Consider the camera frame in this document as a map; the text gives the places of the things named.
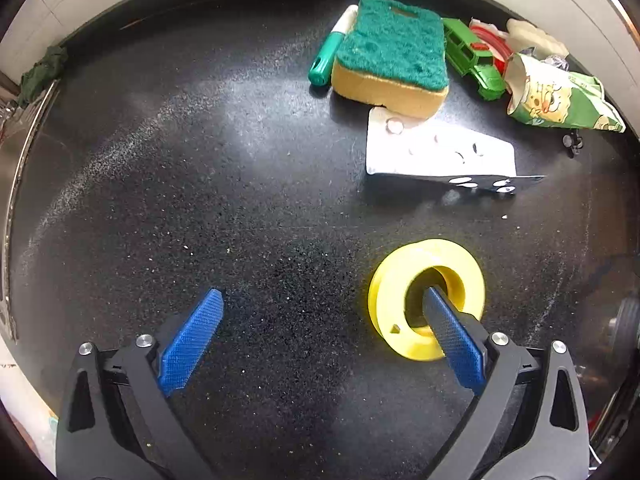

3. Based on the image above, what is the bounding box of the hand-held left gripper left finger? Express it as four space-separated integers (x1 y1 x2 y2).
56 288 224 480

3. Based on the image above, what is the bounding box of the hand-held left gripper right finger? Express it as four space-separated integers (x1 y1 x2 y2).
422 285 591 480

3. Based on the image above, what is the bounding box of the yellow plastic spool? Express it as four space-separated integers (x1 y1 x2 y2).
367 239 486 362

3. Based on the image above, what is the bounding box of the white blister pack sheet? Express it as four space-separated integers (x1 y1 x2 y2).
365 106 546 197

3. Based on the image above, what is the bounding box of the green printed snack bag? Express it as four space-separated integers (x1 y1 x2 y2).
504 52 627 133

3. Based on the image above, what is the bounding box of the green toy truck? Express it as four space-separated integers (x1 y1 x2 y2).
442 17 507 101

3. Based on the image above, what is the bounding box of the clear crumpled plastic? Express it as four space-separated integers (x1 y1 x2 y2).
522 47 573 72

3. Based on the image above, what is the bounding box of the green and yellow sponge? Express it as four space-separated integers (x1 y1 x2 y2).
331 0 450 120

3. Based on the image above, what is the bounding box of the green and white marker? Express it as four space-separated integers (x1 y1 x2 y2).
307 4 360 87

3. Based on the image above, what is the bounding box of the dark green cloth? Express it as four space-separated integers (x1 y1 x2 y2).
19 45 68 106

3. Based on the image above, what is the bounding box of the cream crumpled wrapper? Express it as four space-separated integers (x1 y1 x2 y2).
506 18 570 58

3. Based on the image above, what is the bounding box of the red plastic ring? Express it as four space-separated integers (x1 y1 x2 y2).
469 19 515 93

